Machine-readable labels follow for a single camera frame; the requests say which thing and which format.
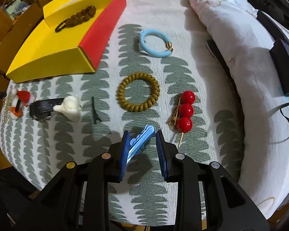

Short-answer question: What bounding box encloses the light blue hair clip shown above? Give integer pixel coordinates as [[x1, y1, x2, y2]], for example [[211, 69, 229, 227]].
[[127, 125, 156, 164]]

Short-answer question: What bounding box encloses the red ball hair clip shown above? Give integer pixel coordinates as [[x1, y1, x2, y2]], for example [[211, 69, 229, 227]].
[[169, 90, 196, 148]]

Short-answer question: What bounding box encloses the light blue bangle bracelet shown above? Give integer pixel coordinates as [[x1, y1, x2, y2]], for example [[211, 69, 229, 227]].
[[138, 28, 174, 59]]

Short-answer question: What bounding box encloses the pearl hair claw clip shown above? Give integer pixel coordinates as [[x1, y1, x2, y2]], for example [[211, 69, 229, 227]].
[[1, 89, 13, 123]]

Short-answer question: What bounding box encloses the santa hat hair clip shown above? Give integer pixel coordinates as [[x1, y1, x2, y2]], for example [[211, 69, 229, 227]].
[[11, 89, 35, 107]]

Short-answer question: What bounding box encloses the black wrist watch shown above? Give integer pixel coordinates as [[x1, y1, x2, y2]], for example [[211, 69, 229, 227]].
[[29, 98, 64, 122]]

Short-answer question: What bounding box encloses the small black hair clip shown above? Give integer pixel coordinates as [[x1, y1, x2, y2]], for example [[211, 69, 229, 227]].
[[91, 97, 102, 125]]

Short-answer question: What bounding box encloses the leaf pattern bed sheet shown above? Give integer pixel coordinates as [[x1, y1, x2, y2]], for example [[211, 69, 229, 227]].
[[0, 0, 244, 226]]

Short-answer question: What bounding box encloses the white bow hair clip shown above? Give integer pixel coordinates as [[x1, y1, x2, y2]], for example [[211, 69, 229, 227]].
[[53, 96, 81, 121]]

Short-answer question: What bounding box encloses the floral white duvet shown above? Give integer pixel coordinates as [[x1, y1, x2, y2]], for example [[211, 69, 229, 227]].
[[189, 0, 289, 218]]

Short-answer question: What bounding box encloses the yellow cardboard box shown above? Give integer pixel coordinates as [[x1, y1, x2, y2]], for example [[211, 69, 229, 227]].
[[7, 0, 126, 83]]

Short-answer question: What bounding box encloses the olive spiral hair tie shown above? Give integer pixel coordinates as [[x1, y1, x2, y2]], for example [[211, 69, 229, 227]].
[[116, 71, 161, 113]]

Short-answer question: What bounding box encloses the brown rudraksha bead bracelet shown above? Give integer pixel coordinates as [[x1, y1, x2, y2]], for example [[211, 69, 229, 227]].
[[62, 5, 97, 29]]

